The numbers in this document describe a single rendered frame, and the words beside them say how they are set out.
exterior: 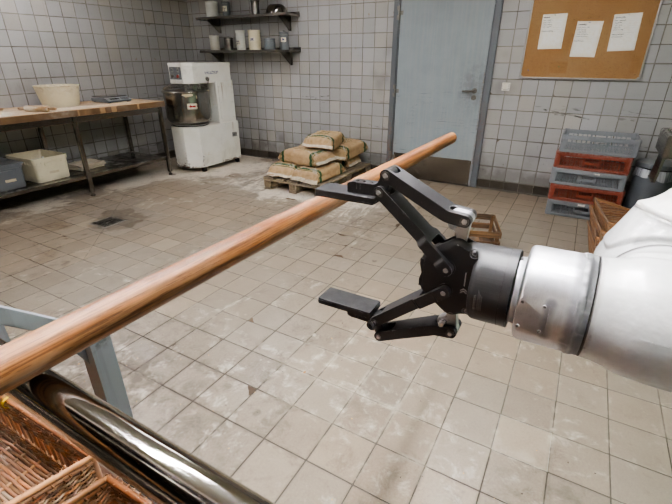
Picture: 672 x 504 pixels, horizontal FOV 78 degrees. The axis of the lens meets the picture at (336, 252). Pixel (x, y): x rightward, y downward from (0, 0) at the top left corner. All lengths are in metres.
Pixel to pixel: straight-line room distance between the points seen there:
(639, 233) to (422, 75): 4.76
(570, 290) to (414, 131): 4.93
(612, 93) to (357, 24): 2.80
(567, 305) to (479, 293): 0.07
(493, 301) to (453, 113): 4.75
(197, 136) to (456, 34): 3.28
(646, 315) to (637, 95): 4.62
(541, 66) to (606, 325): 4.61
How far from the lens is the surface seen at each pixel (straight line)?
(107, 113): 5.34
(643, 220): 0.53
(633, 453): 2.12
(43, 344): 0.36
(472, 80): 5.04
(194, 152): 5.80
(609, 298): 0.39
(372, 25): 5.47
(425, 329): 0.46
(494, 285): 0.39
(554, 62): 4.93
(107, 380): 0.92
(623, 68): 4.92
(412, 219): 0.42
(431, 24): 5.18
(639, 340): 0.38
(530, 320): 0.39
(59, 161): 5.23
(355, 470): 1.73
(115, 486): 0.88
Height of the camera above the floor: 1.38
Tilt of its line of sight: 25 degrees down
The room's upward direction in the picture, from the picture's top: straight up
